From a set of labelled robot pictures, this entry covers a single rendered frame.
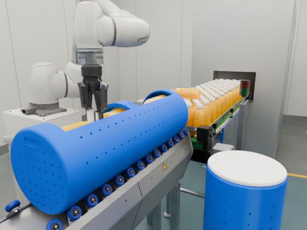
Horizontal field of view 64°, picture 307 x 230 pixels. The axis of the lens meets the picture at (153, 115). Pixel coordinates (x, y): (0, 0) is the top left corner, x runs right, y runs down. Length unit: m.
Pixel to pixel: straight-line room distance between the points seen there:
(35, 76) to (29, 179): 0.68
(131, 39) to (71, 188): 0.55
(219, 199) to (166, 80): 5.17
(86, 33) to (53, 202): 0.54
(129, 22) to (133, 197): 0.69
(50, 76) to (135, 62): 4.92
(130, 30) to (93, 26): 0.14
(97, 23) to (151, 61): 5.20
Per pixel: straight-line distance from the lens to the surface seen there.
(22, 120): 1.44
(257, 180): 0.90
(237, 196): 0.90
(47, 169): 0.79
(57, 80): 1.43
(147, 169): 1.14
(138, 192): 1.09
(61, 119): 1.42
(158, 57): 5.99
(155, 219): 1.83
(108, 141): 0.84
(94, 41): 0.88
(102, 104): 0.90
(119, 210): 1.00
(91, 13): 0.89
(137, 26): 0.95
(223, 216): 0.96
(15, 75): 4.15
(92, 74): 0.89
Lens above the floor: 1.45
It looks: 15 degrees down
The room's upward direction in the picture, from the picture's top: straight up
